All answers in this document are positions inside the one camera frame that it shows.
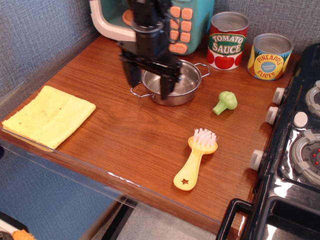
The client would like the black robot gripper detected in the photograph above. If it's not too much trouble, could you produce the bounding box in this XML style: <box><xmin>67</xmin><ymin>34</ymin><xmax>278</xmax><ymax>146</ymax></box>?
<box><xmin>117</xmin><ymin>21</ymin><xmax>182</xmax><ymax>101</ymax></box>

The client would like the stainless steel pot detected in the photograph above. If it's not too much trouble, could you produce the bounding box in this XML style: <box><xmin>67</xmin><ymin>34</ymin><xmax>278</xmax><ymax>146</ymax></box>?
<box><xmin>130</xmin><ymin>60</ymin><xmax>211</xmax><ymax>107</ymax></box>

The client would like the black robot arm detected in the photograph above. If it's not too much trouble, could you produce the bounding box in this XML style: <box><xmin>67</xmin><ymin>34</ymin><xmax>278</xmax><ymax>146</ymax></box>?
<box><xmin>118</xmin><ymin>0</ymin><xmax>183</xmax><ymax>100</ymax></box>

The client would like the teal toy microwave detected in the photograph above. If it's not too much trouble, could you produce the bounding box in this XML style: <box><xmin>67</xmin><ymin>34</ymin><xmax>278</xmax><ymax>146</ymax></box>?
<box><xmin>89</xmin><ymin>0</ymin><xmax>215</xmax><ymax>56</ymax></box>

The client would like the green toy broccoli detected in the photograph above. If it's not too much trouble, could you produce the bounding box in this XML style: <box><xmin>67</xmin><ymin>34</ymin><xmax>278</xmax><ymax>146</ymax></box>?
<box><xmin>212</xmin><ymin>91</ymin><xmax>238</xmax><ymax>115</ymax></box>

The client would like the yellow dish brush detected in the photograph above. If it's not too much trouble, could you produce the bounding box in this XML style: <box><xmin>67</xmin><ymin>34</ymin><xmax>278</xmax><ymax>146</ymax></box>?
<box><xmin>173</xmin><ymin>128</ymin><xmax>218</xmax><ymax>191</ymax></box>

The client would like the tomato sauce can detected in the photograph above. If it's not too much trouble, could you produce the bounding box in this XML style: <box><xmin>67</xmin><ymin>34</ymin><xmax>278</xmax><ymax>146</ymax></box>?
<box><xmin>207</xmin><ymin>11</ymin><xmax>249</xmax><ymax>71</ymax></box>

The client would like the yellow folded cloth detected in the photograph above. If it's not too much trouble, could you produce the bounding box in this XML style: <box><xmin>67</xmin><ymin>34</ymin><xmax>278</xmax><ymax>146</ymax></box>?
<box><xmin>2</xmin><ymin>85</ymin><xmax>96</xmax><ymax>152</ymax></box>

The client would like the pineapple slices can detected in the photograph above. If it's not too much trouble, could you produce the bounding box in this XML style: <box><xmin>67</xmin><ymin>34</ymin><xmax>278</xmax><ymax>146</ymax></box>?
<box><xmin>247</xmin><ymin>33</ymin><xmax>294</xmax><ymax>81</ymax></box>

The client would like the clear acrylic barrier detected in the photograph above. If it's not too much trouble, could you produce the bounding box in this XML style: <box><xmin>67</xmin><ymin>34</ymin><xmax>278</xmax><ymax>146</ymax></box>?
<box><xmin>0</xmin><ymin>44</ymin><xmax>221</xmax><ymax>240</ymax></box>

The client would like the black toy stove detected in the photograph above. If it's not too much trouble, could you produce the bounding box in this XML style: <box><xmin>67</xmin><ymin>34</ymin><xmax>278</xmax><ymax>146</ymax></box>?
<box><xmin>216</xmin><ymin>43</ymin><xmax>320</xmax><ymax>240</ymax></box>

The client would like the orange object at corner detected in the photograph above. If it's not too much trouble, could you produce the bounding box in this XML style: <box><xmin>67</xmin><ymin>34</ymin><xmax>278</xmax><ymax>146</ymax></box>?
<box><xmin>12</xmin><ymin>229</ymin><xmax>36</xmax><ymax>240</ymax></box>

